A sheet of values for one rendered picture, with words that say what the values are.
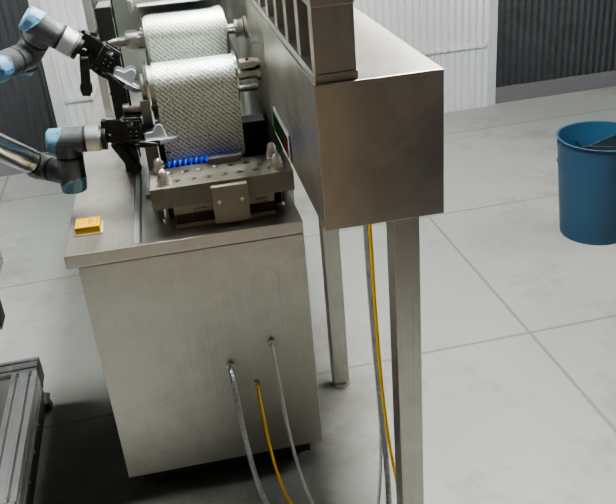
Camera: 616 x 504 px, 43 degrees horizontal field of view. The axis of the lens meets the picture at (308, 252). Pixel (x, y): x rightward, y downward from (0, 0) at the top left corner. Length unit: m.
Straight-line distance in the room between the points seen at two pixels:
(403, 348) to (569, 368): 1.39
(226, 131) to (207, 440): 0.97
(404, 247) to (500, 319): 1.73
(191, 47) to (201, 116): 0.28
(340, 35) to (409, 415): 0.96
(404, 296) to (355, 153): 0.40
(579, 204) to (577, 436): 1.45
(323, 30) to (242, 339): 1.16
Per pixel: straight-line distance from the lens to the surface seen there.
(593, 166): 3.86
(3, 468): 2.65
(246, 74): 2.37
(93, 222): 2.34
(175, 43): 2.53
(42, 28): 2.34
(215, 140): 2.37
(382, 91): 1.51
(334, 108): 1.50
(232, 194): 2.20
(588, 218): 3.99
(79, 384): 3.31
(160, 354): 2.38
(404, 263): 1.75
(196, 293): 2.28
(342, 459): 2.73
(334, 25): 1.48
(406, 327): 1.84
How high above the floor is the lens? 1.83
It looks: 27 degrees down
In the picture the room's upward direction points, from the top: 5 degrees counter-clockwise
